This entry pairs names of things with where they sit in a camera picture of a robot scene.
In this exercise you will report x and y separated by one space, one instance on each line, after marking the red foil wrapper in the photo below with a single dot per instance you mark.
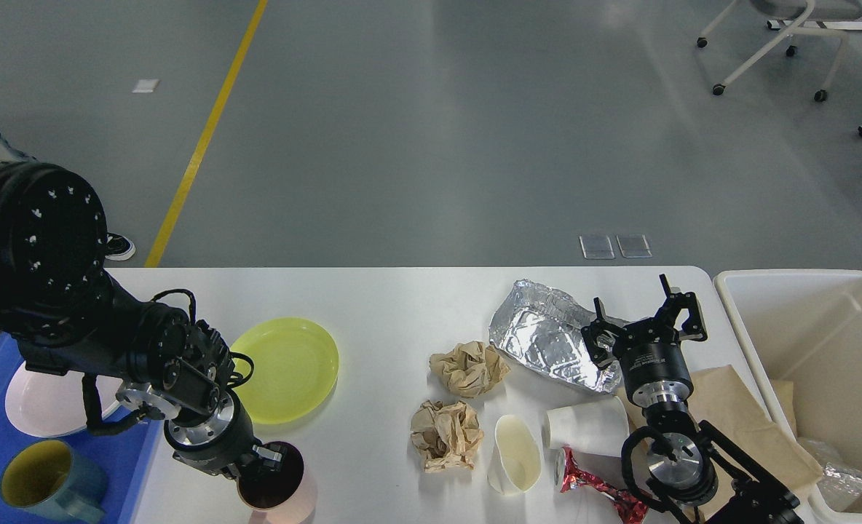
569 476

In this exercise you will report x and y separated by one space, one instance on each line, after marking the blue plastic tray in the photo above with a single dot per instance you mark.
124 457

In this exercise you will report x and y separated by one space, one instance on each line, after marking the brown paper in bin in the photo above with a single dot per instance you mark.
784 390

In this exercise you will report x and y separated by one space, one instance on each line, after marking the crumpled brown paper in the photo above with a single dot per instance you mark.
446 436
470 369

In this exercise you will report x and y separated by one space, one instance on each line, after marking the white pink plate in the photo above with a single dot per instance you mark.
44 405

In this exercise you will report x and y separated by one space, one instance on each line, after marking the white paper cup lying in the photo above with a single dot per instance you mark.
598 427

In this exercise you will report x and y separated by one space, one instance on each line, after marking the white rolling chair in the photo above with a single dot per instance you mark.
829 19

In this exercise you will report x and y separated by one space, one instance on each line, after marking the white paper on floor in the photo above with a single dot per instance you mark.
145 86

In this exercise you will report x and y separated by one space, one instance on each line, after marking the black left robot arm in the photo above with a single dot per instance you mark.
138 359

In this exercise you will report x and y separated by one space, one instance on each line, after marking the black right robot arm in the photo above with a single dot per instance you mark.
671 462

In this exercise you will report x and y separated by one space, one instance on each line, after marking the crumpled brown paper lower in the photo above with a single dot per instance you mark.
446 436

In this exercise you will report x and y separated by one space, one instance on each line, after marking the crumpled aluminium foil tray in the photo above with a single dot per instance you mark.
539 327

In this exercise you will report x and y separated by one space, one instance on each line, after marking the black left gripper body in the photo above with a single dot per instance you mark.
222 445

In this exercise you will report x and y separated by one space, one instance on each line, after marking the foil scrap in bin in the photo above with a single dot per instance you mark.
841 484

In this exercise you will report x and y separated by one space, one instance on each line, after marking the pink cup dark inside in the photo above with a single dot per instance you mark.
283 493

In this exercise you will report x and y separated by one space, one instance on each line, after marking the teal mug yellow inside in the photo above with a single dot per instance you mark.
52 480

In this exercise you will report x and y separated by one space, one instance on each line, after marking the left floor socket plate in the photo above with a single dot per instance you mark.
597 247

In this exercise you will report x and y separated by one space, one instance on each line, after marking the floor socket plate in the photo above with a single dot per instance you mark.
634 246
597 247

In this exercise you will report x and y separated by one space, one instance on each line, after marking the brown paper bag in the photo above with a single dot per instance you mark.
720 397

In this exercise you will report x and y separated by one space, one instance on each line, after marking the right floor socket plate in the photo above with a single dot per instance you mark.
634 246

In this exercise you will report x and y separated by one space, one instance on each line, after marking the white waste bin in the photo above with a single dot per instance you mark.
805 325

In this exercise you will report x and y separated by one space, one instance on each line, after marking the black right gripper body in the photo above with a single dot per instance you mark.
653 365

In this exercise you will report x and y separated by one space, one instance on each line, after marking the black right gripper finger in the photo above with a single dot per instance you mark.
601 337
680 315

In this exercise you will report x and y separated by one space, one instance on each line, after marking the yellow plastic plate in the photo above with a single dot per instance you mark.
295 366

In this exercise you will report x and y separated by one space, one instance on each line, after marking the cream paper cup open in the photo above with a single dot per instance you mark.
515 465

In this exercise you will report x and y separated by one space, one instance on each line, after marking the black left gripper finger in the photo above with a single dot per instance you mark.
264 474

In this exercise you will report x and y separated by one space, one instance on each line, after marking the crumpled brown paper upper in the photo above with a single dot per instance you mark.
470 369

